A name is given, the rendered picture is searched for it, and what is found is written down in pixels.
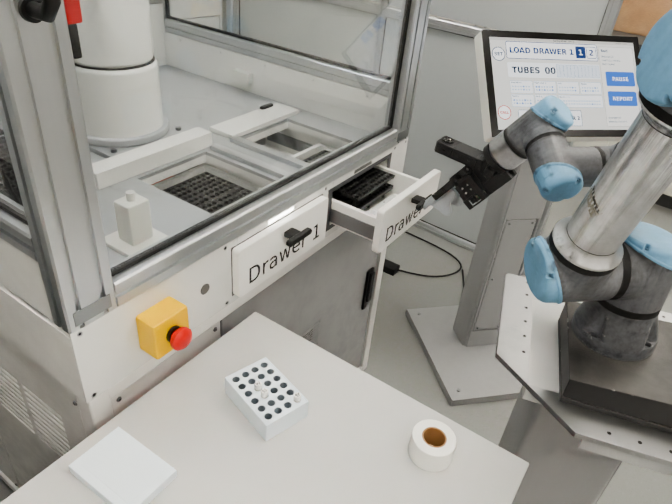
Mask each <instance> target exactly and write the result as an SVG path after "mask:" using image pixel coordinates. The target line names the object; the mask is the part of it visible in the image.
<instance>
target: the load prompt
mask: <svg viewBox="0 0 672 504"><path fill-rule="evenodd" d="M505 46H506V56H507V58H508V59H538V60H568V61H597V62H599V60H598V52H597V45H595V44H571V43H547V42H523V41H505Z"/></svg>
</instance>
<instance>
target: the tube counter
mask: <svg viewBox="0 0 672 504"><path fill-rule="evenodd" d="M543 65H544V74H545V78H570V79H601V77H600V69H599V65H589V64H558V63H543Z"/></svg>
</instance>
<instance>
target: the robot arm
mask: <svg viewBox="0 0 672 504"><path fill-rule="evenodd" d="M638 58H639V59H641V62H640V64H639V65H637V66H636V81H637V85H638V88H639V91H638V99H639V102H640V104H641V107H642V108H641V110H640V111H639V113H638V115H637V116H636V118H635V119H634V121H633V122H632V124H631V126H630V127H629V129H628V130H627V132H626V133H625V135H624V136H623V138H622V140H621V141H619V142H617V143H616V144H614V145H611V146H590V147H570V146H569V144H568V142H567V140H566V137H565V134H564V132H566V131H568V129H569V128H570V127H571V126H572V125H573V123H574V121H573V119H574V118H573V115H572V113H571V111H570V109H569V108H568V107H567V105H566V104H565V103H564V102H563V101H562V100H560V99H559V98H557V97H555V96H546V97H545V98H543V99H542V100H541V101H539V102H538V103H537V104H535V105H534V106H531V107H530V109H529V110H528V111H526V112H525V113H524V114H523V115H521V116H520V117H519V118H518V119H517V120H515V121H514V122H513V123H512V124H510V125H509V126H508V127H507V128H506V129H504V130H503V131H502V132H500V133H499V134H498V135H497V136H496V137H494V138H493V139H492V140H491V141H490V143H489V144H487V145H486V146H485V147H484V148H483V151H481V150H479V149H477V148H474V147H472V146H469V145H467V144H465V143H462V142H460V141H458V140H455V139H453V138H451V137H448V136H444V137H442V138H441V139H439V140H438V141H437V142H436V146H435V149H434V151H435V152H437V153H439V154H441V155H444V156H446V157H448V158H451V159H453V160H455V161H457V162H460V163H462V164H464V165H465V166H464V167H463V168H462V169H461V170H459V171H458V172H457V173H456V174H454V175H453V176H452V177H451V178H449V180H450V181H448V182H447V183H446V184H445V185H444V186H443V187H441V188H440V189H439V190H438V191H436V192H435V193H434V194H433V195H431V196H430V197H429V198H428V199H426V200H425V203H424V206H423V209H424V210H425V209H426V208H427V207H429V206H430V205H431V206H433V207H435V208H436V209H437V210H439V211H440V212H441V213H442V214H444V215H446V216H448V215H450V214H451V213H452V207H451V203H452V204H453V205H455V206H460V205H461V204H462V200H463V201H464V202H463V203H464V204H465V205H466V206H467V207H468V209H469V210H471V209H472V208H474V207H475V206H476V205H478V204H479V203H480V202H482V201H483V200H485V199H486V198H487V197H488V196H489V195H491V194H492V193H493V192H495V191H496V190H497V189H499V188H500V187H502V186H503V185H504V184H506V183H507V182H508V181H510V180H511V179H512V178H513V177H514V176H515V175H516V174H517V172H516V171H515V170H514V169H515V168H516V167H517V166H519V165H520V164H521V163H523V162H524V161H525V160H527V159H528V162H529V165H530V167H531V170H532V173H533V179H534V182H535V184H536V185H537V186H538V189H539V191H540V194H541V196H542V197H543V198H544V199H546V200H548V201H552V202H559V201H562V200H563V199H570V198H572V197H574V196H575V195H577V194H578V193H579V192H580V191H581V189H582V188H583V187H591V188H590V189H589V191H588V193H587V194H586V196H585V197H584V199H583V200H582V202H581V203H580V205H579V207H578V208H577V210H576V211H575V213H574V214H573V216H568V217H565V218H563V219H561V220H560V221H558V222H557V224H556V225H555V226H554V228H553V230H552V231H551V233H550V234H549V236H547V237H542V236H538V237H534V238H531V239H530V240H529V241H528V243H527V245H526V247H525V252H524V270H525V276H526V280H527V283H528V286H529V288H530V290H531V292H532V294H533V295H534V296H535V297H536V298H537V299H538V300H540V301H541V302H544V303H557V304H561V303H564V302H582V303H581V304H580V305H579V306H578V308H577V309H576V310H575V313H574V315H573V318H572V321H571V327H572V330H573V332H574V334H575V335H576V337H577V338H578V339H579V340H580V341H581V342H582V343H583V344H584V345H585V346H587V347H588V348H590V349H591V350H593V351H595V352H596V353H598V354H601V355H603V356H605V357H608V358H612V359H615V360H620V361H640V360H643V359H646V358H648V357H649V356H650V355H651V354H652V353H653V351H654V349H655V347H656V345H657V342H658V317H659V313H660V311H661V309H662V307H663V305H664V303H665V301H666V299H667V297H668V295H669V292H670V290H671V288H672V234H671V233H669V232H668V231H666V230H664V229H662V228H660V227H657V226H655V225H652V224H649V223H645V222H641V220H642V219H643V217H644V216H645V215H646V214H647V212H648V211H649V210H650V209H651V207H652V206H653V205H654V204H655V202H656V201H657V200H658V199H659V197H660V196H661V195H662V194H663V192H664V191H665V190H666V189H667V187H668V186H669V185H670V184H671V182H672V9H671V10H669V11H668V12H667V13H666V14H664V15H663V16H662V17H661V18H660V19H659V20H658V21H657V22H656V24H655V25H654V26H653V27H652V29H651V30H650V32H649V33H648V35H647V36H646V38H645V40H644V42H643V44H642V47H641V49H640V52H639V55H638ZM454 186H455V188H454ZM461 198H462V200H461ZM480 199H481V200H480ZM469 200H470V201H471V202H472V204H474V203H475V202H477V203H476V204H475V205H472V204H471V203H470V201H469ZM479 200H480V201H479ZM478 201H479V202H478Z"/></svg>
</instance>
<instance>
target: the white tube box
mask: <svg viewBox="0 0 672 504"><path fill-rule="evenodd" d="M256 381H260V382H261V383H262V389H263V388H266V389H268V391H269V392H268V398H266V399H263V398H261V391H255V389H254V384H255V382H256ZM262 389H261V390H262ZM296 392H299V391H298V389H297V388H296V387H295V386H294V385H293V384H292V383H291V382H290V381H289V380H288V379H287V378H286V377H285V376H284V375H283V374H282V373H281V372H280V371H279V370H278V369H277V368H276V367H275V366H274V365H273V364H272V363H271V362H270V361H269V360H268V359H267V358H266V357H265V358H263V359H261V360H259V361H257V362H255V363H253V364H251V365H249V366H247V367H245V368H243V369H241V370H239V371H237V372H235V373H233V374H231V375H229V376H227V377H225V393H226V394H227V396H228V397H229V398H230V399H231V400H232V402H233V403H234V404H235V405H236V406H237V407H238V409H239V410H240V411H241V412H242V413H243V415H244V416H245V417H246V418H247V419H248V421H249V422H250V423H251V424H252V425H253V427H254V428H255V429H256V430H257V431H258V433H259V434H260V435H261V436H262V437H263V438H264V440H265V441H268V440H269V439H271V438H273V437H274V436H276V435H278V434H279V433H281V432H282V431H284V430H286V429H287V428H289V427H291V426H292V425H294V424H296V423H297V422H299V421H301V420H302V419H304V418H305V417H307V416H308V405H309V401H308V400H307V399H306V398H305V397H304V396H303V395H302V394H301V393H300V392H299V393H300V394H301V401H300V402H299V403H296V402H294V400H293V397H294V393H296Z"/></svg>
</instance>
